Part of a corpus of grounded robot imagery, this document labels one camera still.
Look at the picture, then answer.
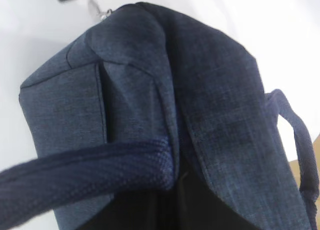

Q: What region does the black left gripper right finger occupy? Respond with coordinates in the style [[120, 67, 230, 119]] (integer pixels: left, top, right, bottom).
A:
[[178, 170, 257, 230]]

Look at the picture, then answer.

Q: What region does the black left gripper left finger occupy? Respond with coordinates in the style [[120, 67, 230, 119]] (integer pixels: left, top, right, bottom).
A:
[[78, 186, 180, 230]]

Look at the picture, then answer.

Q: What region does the metal zipper pull ring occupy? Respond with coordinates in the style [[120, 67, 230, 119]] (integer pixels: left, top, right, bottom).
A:
[[87, 0, 113, 23]]

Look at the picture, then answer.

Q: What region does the dark navy lunch bag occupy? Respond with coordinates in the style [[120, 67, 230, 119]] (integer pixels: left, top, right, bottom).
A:
[[0, 2, 320, 230]]

